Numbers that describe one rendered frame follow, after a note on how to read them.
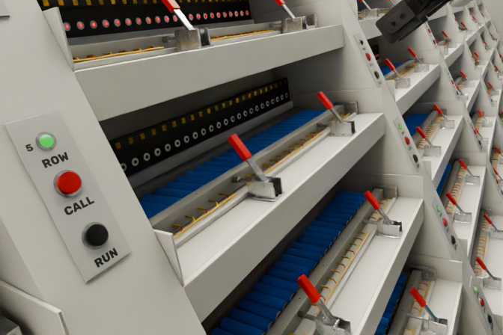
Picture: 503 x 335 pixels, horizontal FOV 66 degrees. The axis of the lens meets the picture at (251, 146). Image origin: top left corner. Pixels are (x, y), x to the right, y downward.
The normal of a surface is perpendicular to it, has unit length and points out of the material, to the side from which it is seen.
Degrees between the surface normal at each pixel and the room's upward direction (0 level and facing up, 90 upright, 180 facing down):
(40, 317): 90
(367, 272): 21
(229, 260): 111
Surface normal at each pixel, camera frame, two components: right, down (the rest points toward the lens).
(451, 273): -0.54, 0.31
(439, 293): -0.15, -0.95
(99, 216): 0.72, -0.31
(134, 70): 0.82, 0.03
